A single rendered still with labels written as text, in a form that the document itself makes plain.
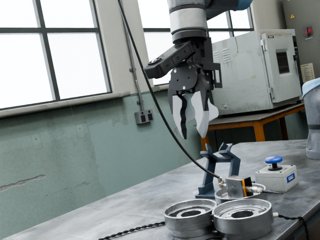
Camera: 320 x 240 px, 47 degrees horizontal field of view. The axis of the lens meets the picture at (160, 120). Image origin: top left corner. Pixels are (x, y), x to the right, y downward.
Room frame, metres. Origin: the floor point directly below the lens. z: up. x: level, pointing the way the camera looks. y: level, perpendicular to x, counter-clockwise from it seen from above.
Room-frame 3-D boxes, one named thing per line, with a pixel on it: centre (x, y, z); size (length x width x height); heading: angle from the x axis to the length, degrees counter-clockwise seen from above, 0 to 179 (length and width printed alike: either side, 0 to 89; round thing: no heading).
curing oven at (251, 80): (3.21, -0.91, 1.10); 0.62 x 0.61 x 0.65; 135
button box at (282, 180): (0.86, -0.25, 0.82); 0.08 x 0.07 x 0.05; 135
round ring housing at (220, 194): (0.75, -0.13, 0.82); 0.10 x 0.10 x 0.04
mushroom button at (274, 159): (0.86, -0.24, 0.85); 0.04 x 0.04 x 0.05
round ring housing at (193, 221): (0.70, -0.03, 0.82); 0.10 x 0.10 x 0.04
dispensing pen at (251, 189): (0.72, -0.15, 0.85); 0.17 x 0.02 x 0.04; 33
